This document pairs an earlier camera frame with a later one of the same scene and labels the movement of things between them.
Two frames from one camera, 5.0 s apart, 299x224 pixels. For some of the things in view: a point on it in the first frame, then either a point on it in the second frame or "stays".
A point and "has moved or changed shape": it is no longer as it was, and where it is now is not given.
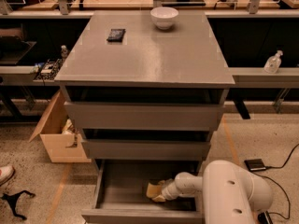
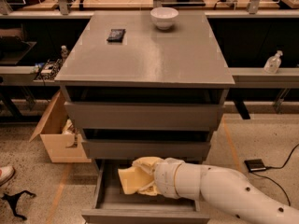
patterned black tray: x=49 y=69 stays
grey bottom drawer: x=121 y=190 stays
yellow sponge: x=153 y=190 has moved or changed shape
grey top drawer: x=144 y=116 stays
